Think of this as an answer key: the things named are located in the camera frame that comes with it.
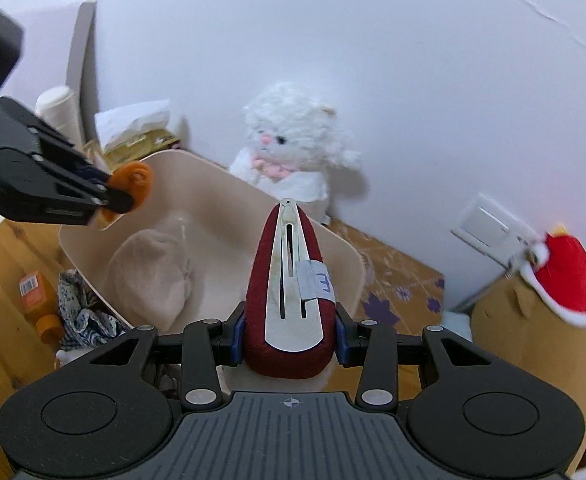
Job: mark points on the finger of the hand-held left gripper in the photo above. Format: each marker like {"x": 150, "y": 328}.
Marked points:
{"x": 18, "y": 180}
{"x": 28, "y": 130}

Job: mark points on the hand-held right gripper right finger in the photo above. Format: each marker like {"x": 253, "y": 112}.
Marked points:
{"x": 342, "y": 342}

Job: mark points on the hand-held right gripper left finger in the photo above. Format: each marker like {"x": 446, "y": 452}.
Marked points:
{"x": 238, "y": 340}

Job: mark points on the dark red snap hair clip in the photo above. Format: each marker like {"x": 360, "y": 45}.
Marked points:
{"x": 260, "y": 310}

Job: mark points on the orange plastic bottle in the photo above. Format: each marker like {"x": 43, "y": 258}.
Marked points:
{"x": 35, "y": 295}

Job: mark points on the orange plush toy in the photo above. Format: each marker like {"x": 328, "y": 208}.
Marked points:
{"x": 135, "y": 180}

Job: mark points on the blue floral cloth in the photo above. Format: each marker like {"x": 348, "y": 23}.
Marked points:
{"x": 80, "y": 310}

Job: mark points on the beige plastic storage bin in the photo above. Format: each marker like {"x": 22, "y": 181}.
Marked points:
{"x": 213, "y": 185}

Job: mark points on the wooden desktop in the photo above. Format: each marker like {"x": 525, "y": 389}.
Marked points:
{"x": 3, "y": 370}

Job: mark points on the white thermos bottle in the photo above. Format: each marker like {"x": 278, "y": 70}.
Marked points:
{"x": 58, "y": 110}

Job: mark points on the white fluffy item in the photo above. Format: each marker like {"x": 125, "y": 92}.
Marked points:
{"x": 278, "y": 384}

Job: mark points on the pale upright board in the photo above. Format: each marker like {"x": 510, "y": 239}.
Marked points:
{"x": 80, "y": 60}

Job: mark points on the gold floral table mat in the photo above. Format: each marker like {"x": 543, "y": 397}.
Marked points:
{"x": 398, "y": 270}

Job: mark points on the white paper tissue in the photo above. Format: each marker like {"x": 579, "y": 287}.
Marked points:
{"x": 128, "y": 117}

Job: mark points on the cream fluffy cloth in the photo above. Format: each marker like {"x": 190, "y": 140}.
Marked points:
{"x": 148, "y": 280}

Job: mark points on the gold tissue box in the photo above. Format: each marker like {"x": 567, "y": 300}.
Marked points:
{"x": 138, "y": 147}

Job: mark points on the light blue cloth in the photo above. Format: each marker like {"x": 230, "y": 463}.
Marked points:
{"x": 460, "y": 325}

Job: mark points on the brown capybara plush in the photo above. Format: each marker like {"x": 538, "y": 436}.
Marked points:
{"x": 523, "y": 340}

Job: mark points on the white plush sheep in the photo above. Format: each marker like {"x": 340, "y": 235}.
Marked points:
{"x": 293, "y": 130}

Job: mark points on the red plush chicken hat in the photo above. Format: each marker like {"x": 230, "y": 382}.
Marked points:
{"x": 568, "y": 275}

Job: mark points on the white wall outlet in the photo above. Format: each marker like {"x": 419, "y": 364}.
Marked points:
{"x": 488, "y": 225}

